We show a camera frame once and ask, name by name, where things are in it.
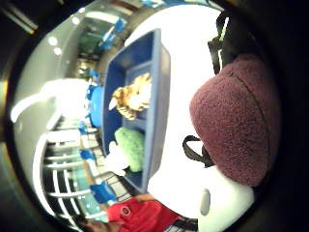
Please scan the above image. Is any blue plastic bin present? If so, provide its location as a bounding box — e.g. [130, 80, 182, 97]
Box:
[100, 28, 172, 194]

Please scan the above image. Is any striped tiger soft toy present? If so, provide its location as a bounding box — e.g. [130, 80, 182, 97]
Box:
[108, 72, 153, 122]

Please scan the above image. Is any blue chair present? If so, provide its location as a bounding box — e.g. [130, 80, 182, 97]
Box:
[79, 149, 96, 161]
[90, 181, 118, 205]
[99, 17, 127, 50]
[85, 84, 104, 129]

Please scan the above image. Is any green soft toy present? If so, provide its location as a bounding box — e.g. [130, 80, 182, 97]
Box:
[114, 127, 146, 174]

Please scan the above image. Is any person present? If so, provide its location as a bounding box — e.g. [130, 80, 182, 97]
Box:
[75, 192, 183, 232]

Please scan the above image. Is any white metal railing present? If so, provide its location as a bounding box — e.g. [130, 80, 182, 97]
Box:
[31, 127, 110, 228]

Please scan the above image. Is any black strap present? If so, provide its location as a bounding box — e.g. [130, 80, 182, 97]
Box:
[173, 217, 199, 232]

